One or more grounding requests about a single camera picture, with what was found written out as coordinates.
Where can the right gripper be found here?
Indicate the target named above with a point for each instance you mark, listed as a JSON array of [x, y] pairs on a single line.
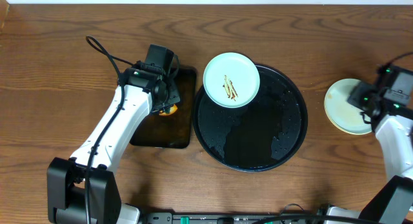
[[353, 95]]

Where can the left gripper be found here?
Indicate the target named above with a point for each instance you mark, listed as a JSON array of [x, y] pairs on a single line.
[[172, 97]]

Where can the mint green plate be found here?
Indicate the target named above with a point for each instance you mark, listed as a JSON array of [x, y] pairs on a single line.
[[231, 80], [343, 115]]

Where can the yellow plate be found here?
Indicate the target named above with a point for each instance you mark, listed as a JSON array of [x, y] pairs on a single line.
[[335, 128]]

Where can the orange green sponge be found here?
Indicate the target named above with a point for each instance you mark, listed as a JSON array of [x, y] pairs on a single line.
[[168, 111]]

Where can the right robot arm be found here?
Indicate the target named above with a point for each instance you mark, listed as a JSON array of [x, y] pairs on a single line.
[[385, 103]]

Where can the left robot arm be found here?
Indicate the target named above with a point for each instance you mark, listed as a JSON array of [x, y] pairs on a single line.
[[83, 188]]

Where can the black rectangular water tray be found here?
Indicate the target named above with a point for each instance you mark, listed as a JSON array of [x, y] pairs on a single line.
[[171, 131]]

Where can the black round tray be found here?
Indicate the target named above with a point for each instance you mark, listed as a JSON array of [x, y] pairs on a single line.
[[259, 136]]

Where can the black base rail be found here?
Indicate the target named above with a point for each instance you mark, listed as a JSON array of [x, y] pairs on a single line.
[[170, 218]]

